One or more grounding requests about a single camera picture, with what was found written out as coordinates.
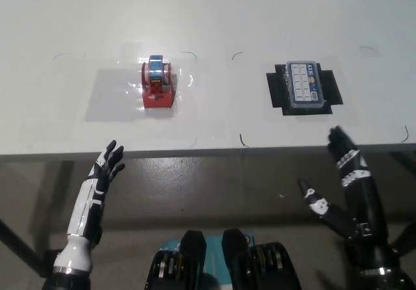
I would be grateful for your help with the white and black left hand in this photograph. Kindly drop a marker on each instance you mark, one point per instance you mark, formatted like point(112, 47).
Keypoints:
point(83, 205)

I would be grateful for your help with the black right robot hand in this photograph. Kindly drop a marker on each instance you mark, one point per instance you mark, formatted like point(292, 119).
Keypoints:
point(364, 205)

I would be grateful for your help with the clear plastic screw box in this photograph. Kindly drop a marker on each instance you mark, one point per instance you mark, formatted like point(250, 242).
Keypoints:
point(305, 83)

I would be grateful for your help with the red tape dispenser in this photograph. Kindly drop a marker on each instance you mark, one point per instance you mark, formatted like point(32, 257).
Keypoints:
point(157, 85)

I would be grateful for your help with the black tape patch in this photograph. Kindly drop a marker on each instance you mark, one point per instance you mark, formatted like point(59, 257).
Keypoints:
point(276, 88)

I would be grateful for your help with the black table leg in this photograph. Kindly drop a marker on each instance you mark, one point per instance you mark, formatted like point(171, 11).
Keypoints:
point(19, 244)

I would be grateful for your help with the clear plastic film sheet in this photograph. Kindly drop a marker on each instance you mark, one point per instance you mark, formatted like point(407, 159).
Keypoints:
point(110, 95)

